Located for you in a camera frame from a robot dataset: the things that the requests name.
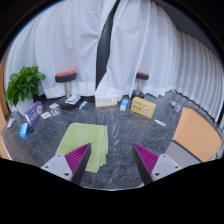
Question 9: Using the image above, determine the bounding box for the yellow cardboard box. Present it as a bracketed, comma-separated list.
[130, 96, 157, 120]

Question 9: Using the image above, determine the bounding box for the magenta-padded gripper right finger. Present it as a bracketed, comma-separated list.
[132, 143, 183, 186]

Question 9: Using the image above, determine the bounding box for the small printed sachet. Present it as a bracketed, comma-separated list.
[49, 107, 61, 117]

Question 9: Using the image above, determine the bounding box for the orange and grey chair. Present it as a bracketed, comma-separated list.
[165, 106, 224, 168]

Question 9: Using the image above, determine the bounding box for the black stool with red top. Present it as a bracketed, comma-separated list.
[54, 70, 78, 111]
[131, 71, 150, 100]

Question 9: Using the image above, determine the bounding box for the white packet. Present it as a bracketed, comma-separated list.
[6, 117, 17, 129]

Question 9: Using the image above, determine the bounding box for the white curtain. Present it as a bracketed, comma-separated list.
[4, 0, 116, 99]
[94, 0, 224, 118]

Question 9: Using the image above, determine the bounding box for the small white and blue box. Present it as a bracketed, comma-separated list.
[119, 97, 130, 112]

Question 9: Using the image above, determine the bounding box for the purple cardboard box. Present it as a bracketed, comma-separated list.
[23, 100, 45, 126]

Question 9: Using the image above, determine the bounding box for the green towel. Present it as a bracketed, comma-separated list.
[54, 122, 110, 174]

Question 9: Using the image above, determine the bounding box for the small white wrapper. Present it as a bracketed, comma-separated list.
[153, 118, 167, 128]

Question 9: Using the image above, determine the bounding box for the white tissue box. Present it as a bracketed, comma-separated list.
[94, 93, 120, 109]

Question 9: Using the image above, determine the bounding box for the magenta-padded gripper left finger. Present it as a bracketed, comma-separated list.
[40, 142, 92, 185]

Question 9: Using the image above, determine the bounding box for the green plant in white pot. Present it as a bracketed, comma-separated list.
[4, 65, 47, 116]

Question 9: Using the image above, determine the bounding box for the stack of booklets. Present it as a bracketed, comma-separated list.
[65, 94, 82, 106]

